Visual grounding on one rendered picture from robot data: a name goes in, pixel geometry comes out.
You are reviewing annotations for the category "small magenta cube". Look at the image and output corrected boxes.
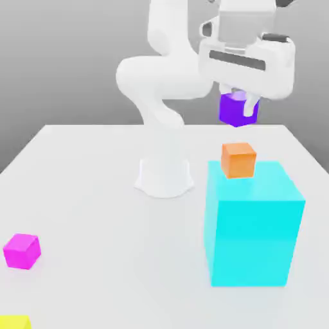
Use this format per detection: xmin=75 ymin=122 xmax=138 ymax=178
xmin=3 ymin=233 xmax=42 ymax=271

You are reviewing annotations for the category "large cyan box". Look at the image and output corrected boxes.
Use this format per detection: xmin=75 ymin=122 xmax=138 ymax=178
xmin=204 ymin=160 xmax=306 ymax=288

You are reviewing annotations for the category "small yellow cube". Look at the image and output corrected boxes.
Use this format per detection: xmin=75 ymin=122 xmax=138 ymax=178
xmin=0 ymin=315 xmax=32 ymax=329

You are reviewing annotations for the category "small purple cube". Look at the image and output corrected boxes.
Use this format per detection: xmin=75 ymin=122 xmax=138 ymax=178
xmin=218 ymin=90 xmax=260 ymax=129

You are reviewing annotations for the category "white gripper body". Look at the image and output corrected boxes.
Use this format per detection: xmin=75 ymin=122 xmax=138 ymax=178
xmin=198 ymin=39 xmax=296 ymax=100

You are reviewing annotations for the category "small orange cube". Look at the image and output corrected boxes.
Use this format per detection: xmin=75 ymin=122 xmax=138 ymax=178
xmin=220 ymin=142 xmax=257 ymax=179

